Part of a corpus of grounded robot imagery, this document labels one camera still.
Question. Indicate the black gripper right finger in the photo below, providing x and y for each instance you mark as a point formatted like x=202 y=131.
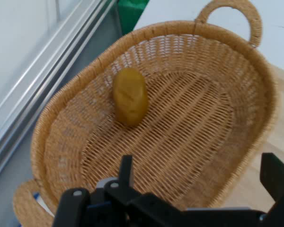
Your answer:
x=278 y=179

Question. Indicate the aluminium wall rail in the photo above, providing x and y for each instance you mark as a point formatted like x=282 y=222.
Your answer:
x=38 y=78

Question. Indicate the green foam puzzle block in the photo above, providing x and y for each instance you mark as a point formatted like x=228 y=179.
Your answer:
x=130 y=14

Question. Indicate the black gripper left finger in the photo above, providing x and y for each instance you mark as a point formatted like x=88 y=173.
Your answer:
x=123 y=170

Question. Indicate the yellow orange fruit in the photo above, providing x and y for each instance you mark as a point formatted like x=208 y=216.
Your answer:
x=130 y=97

